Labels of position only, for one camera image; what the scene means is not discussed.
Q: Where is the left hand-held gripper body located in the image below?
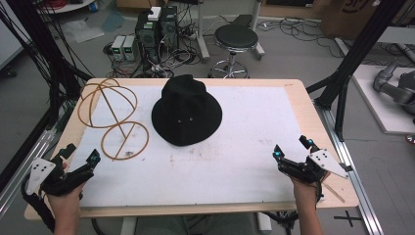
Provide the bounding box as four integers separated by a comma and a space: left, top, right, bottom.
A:
24, 156, 96, 198

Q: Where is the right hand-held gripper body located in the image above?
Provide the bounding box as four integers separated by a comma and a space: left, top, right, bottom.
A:
277, 148, 349, 185

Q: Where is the wooden hoop hat stand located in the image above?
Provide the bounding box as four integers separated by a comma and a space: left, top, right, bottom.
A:
76, 77, 151, 162

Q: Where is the black bucket hat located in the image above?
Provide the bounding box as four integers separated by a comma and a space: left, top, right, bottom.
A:
151, 73, 223, 147

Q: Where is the person's left hand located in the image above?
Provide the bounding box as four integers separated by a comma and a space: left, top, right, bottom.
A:
47, 162, 87, 215

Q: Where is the person's right hand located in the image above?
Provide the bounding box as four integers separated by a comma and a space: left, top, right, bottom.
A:
290, 173, 328, 211

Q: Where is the thin wooden stick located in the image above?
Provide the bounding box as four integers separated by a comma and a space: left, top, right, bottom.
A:
322, 181, 346, 204

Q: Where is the white table mat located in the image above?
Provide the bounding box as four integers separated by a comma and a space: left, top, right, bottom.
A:
69, 85, 325, 209

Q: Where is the white board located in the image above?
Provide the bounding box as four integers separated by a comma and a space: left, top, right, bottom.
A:
351, 64, 415, 135

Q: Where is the grey bench power supply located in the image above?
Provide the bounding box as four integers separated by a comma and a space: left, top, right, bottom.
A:
122, 34, 139, 62
111, 34, 127, 62

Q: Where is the clear plastic sheet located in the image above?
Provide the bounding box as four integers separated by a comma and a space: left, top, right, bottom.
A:
61, 19, 106, 44

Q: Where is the white desk leg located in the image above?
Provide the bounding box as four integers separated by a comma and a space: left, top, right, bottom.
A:
195, 0, 211, 64
249, 0, 266, 62

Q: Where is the black round stool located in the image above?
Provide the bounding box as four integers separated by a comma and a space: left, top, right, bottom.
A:
209, 23, 260, 79

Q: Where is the white cabinet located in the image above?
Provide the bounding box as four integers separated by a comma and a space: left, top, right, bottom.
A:
0, 0, 24, 71

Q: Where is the cardboard box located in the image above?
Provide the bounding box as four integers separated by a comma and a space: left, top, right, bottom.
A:
320, 0, 381, 41

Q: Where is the black computer tower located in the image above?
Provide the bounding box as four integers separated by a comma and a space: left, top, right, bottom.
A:
134, 10, 161, 65
159, 5, 180, 52

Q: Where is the white round table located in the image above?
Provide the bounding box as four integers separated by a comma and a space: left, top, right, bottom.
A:
34, 0, 96, 15

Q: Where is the small white box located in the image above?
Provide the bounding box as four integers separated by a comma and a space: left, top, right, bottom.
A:
147, 6, 162, 23

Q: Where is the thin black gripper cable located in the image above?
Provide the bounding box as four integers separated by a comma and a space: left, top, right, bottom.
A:
313, 180, 325, 210

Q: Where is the black sleeved gripper cable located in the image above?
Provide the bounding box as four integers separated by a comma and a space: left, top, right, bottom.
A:
20, 174, 57, 233

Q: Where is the aluminium rail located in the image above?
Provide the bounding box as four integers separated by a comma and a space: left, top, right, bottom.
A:
0, 125, 65, 218
313, 100, 386, 235

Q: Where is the black frame post with cables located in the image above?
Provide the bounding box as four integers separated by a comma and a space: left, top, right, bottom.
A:
0, 0, 94, 131

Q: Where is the tangle of black floor cables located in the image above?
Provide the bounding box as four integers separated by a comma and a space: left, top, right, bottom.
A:
255, 17, 346, 59

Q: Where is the tangle of computer cables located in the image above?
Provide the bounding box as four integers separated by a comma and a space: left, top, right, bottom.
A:
103, 19, 205, 79

